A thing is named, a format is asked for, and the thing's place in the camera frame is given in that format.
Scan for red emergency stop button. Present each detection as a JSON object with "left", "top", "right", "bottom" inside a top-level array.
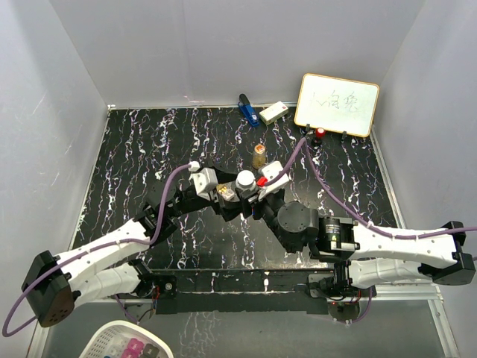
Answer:
[{"left": 312, "top": 128, "right": 326, "bottom": 146}]

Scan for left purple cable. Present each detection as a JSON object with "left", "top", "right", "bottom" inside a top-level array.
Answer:
[{"left": 1, "top": 163, "right": 193, "bottom": 337}]

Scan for white cap pill bottle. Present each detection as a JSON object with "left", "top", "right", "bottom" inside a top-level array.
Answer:
[{"left": 235, "top": 170, "right": 257, "bottom": 199}]

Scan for white green small box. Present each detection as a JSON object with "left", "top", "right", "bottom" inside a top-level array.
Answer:
[{"left": 259, "top": 101, "right": 288, "bottom": 125}]

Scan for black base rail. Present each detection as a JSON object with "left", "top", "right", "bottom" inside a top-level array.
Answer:
[{"left": 148, "top": 267, "right": 377, "bottom": 316}]

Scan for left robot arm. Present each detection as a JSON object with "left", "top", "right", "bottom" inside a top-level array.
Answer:
[{"left": 18, "top": 162, "right": 256, "bottom": 327}]

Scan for yellow clear weekly pill organizer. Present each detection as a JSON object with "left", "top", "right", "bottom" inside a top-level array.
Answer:
[{"left": 216, "top": 183, "right": 237, "bottom": 201}]

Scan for white plastic basket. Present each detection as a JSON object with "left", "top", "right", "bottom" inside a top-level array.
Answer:
[{"left": 80, "top": 320, "right": 174, "bottom": 358}]

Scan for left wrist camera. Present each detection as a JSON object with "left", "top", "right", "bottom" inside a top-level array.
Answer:
[{"left": 189, "top": 161, "right": 218, "bottom": 201}]

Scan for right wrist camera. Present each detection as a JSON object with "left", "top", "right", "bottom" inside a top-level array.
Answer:
[{"left": 256, "top": 161, "right": 290, "bottom": 201}]

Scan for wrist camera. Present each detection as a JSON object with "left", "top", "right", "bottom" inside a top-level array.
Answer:
[
  {"left": 256, "top": 161, "right": 290, "bottom": 201},
  {"left": 189, "top": 161, "right": 218, "bottom": 201}
]

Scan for small whiteboard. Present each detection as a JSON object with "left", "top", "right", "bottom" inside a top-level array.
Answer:
[{"left": 294, "top": 73, "right": 380, "bottom": 137}]

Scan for clear jar of yellow capsules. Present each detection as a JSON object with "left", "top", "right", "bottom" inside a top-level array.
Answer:
[{"left": 252, "top": 143, "right": 267, "bottom": 169}]

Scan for blue black stapler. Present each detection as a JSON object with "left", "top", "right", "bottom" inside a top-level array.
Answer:
[{"left": 238, "top": 93, "right": 259, "bottom": 127}]

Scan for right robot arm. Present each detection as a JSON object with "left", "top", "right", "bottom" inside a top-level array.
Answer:
[{"left": 239, "top": 190, "right": 476, "bottom": 299}]

